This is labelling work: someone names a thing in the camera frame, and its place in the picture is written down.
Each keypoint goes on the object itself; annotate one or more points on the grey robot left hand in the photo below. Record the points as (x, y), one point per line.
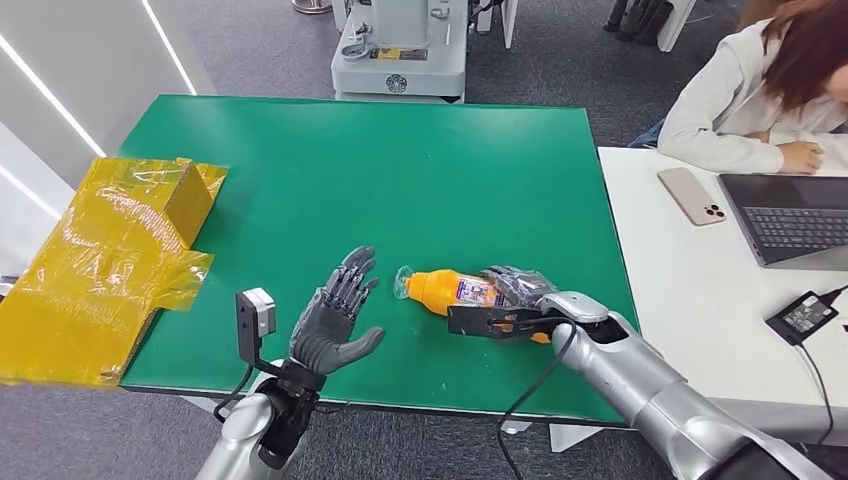
(324, 331)

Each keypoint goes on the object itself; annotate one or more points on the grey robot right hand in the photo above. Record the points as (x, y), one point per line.
(520, 286)

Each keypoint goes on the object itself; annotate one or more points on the orange detergent bottle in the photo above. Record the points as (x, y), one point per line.
(434, 291)

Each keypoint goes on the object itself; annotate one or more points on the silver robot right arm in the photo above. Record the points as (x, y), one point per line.
(636, 378)

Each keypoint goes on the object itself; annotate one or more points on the green table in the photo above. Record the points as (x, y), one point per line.
(411, 179)

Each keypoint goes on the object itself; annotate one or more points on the white desk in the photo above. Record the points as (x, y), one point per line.
(689, 298)

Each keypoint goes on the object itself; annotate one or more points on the beige smartphone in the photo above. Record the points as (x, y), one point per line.
(691, 196)

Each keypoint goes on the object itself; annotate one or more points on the yellow taped cardboard box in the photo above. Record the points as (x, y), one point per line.
(99, 265)

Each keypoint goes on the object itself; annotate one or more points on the grey machine base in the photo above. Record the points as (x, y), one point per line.
(397, 60)

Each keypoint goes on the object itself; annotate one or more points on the white furniture leg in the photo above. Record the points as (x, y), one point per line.
(509, 20)

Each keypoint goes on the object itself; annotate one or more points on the grey laptop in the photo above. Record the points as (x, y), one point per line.
(788, 222)

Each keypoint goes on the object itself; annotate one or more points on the black power adapter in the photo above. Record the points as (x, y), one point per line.
(800, 318)

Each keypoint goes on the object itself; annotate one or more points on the white furniture panel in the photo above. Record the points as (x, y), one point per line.
(676, 23)

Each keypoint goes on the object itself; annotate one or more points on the person's hand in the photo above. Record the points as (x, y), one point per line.
(800, 157)

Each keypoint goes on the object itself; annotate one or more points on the round metal stand base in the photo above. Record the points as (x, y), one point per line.
(311, 6)

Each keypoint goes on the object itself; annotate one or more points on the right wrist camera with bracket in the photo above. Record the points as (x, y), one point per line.
(470, 321)

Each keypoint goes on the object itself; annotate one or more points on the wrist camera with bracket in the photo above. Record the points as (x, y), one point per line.
(255, 318)
(470, 321)

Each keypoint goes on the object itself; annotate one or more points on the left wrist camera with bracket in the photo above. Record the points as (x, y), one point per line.
(255, 318)

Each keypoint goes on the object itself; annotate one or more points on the white table foot bracket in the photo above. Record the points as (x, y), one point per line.
(515, 427)

